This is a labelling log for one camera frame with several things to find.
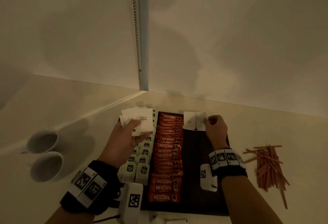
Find person's left hand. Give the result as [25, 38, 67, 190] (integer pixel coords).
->
[98, 119, 151, 170]

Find person's right hand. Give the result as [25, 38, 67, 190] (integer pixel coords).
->
[205, 115, 229, 153]

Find bundle of white sugar packets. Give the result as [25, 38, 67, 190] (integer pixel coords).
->
[120, 107, 154, 137]

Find white sugar packet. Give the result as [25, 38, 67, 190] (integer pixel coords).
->
[183, 111, 197, 131]
[196, 111, 208, 132]

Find person's left forearm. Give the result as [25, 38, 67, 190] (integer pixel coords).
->
[45, 203, 103, 224]

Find person's right forearm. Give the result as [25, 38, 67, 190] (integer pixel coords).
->
[220, 175, 283, 224]

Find black right wristband with markers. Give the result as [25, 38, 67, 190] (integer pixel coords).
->
[209, 148, 248, 181]

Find black wristband with markers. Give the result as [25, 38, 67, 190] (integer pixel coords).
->
[209, 148, 248, 181]
[60, 160, 121, 215]

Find rows of white tea bags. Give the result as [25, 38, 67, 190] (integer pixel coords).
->
[117, 105, 158, 186]

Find black tray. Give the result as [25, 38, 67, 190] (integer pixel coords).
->
[117, 111, 230, 217]

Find row of red coffee sachets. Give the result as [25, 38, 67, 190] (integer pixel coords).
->
[148, 112, 185, 203]

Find pile of orange stir sticks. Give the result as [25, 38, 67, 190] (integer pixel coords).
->
[243, 144, 291, 209]

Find black left wristband with markers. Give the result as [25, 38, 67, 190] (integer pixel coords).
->
[60, 160, 121, 215]

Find white cup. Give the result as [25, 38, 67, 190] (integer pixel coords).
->
[20, 128, 60, 155]
[29, 151, 65, 183]

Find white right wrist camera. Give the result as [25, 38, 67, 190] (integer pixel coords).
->
[200, 164, 218, 192]

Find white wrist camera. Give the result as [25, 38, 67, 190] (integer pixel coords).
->
[200, 164, 218, 192]
[117, 182, 144, 224]

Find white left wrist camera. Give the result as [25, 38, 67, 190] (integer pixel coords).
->
[117, 182, 144, 224]

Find metal wall corner strip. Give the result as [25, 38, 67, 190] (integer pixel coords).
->
[129, 0, 150, 91]

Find black cable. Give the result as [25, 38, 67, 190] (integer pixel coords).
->
[92, 215, 121, 224]

